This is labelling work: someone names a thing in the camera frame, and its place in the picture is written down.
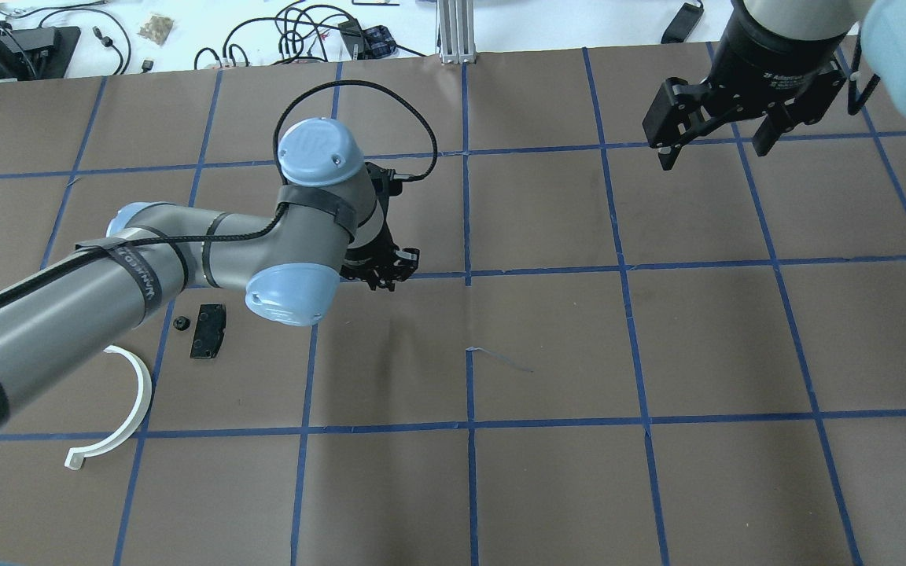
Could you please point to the aluminium frame post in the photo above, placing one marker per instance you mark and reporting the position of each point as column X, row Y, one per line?
column 456, row 32

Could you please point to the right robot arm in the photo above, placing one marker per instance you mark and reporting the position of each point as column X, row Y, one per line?
column 872, row 52

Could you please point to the black power adapter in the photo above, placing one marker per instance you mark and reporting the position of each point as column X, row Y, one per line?
column 683, row 23

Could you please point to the small black bearing gear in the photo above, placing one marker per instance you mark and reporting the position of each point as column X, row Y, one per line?
column 182, row 323

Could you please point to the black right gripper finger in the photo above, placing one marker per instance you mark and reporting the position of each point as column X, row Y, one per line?
column 809, row 107
column 681, row 113

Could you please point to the black monitor stand base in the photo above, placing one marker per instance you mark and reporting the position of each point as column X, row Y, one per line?
column 47, row 52

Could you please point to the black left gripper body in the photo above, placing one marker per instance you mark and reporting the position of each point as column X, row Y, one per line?
column 364, row 260

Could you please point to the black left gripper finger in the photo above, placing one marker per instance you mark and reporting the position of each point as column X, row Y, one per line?
column 377, row 281
column 406, row 261

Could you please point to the small snack packet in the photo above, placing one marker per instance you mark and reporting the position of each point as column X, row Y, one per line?
column 156, row 28

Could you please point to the black brake pad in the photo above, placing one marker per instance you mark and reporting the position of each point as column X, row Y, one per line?
column 208, row 333

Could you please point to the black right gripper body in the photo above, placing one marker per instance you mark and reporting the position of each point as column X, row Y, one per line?
column 767, row 56

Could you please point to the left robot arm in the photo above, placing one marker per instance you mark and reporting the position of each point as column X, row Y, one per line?
column 329, row 224

